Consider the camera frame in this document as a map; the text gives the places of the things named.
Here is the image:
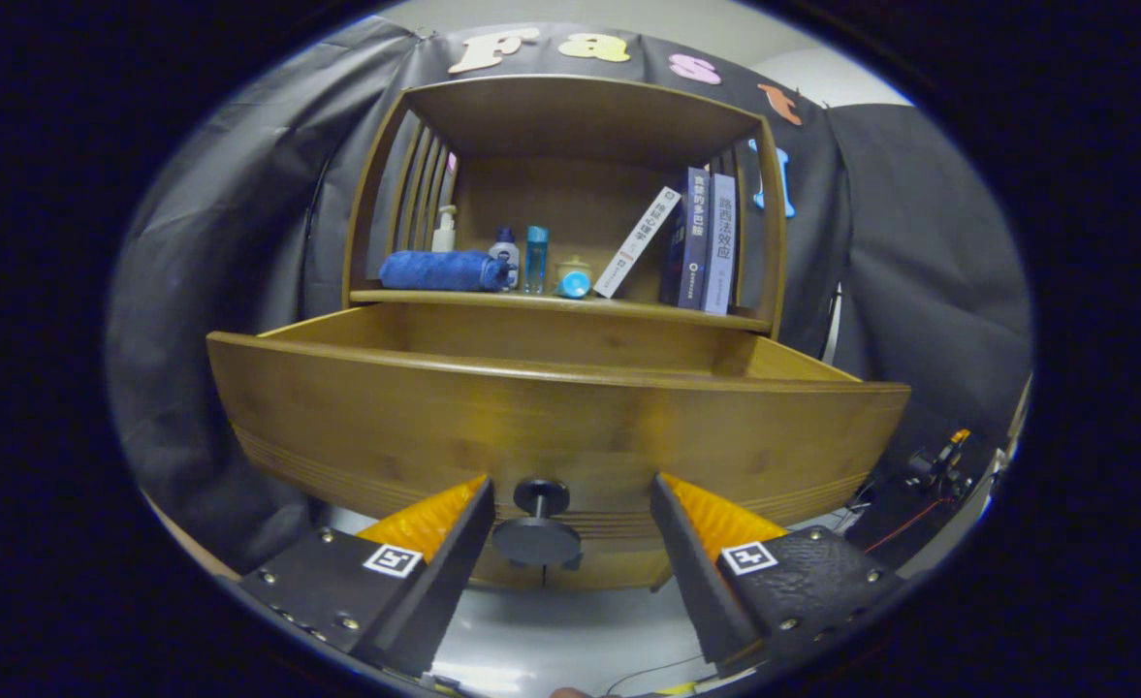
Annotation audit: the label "wooden cabinet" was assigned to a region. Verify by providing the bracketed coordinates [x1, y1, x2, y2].
[342, 75, 789, 338]

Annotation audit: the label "clear blue bottle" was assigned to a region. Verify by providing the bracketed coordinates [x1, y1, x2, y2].
[524, 226, 550, 295]

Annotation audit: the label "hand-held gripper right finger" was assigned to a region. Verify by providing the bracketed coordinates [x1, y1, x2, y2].
[650, 472, 910, 678]

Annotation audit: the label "black orange-tipped device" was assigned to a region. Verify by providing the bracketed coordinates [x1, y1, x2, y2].
[904, 427, 973, 495]

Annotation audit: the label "white bottle blue cap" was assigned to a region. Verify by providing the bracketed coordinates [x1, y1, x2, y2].
[490, 228, 521, 290]

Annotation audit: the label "wooden drawer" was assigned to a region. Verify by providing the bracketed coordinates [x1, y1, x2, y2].
[206, 302, 912, 592]

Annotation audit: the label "dark blue book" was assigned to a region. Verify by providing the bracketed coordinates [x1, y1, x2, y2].
[660, 167, 712, 311]

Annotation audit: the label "blue folded towel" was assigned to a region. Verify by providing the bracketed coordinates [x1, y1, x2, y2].
[379, 250, 516, 293]

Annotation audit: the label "wooden countertop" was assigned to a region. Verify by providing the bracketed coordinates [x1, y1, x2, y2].
[349, 288, 773, 333]

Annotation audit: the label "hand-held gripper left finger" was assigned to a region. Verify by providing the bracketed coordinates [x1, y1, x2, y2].
[238, 473, 496, 680]

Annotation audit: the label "light purple book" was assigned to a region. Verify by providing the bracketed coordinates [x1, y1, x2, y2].
[701, 173, 739, 316]

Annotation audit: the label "loose thin cables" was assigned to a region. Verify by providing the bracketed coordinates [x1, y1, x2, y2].
[846, 485, 949, 555]

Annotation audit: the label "white book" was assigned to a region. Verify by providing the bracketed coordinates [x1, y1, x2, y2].
[593, 186, 682, 300]

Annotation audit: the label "black backdrop cloth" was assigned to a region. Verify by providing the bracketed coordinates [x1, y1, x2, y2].
[105, 15, 1034, 573]

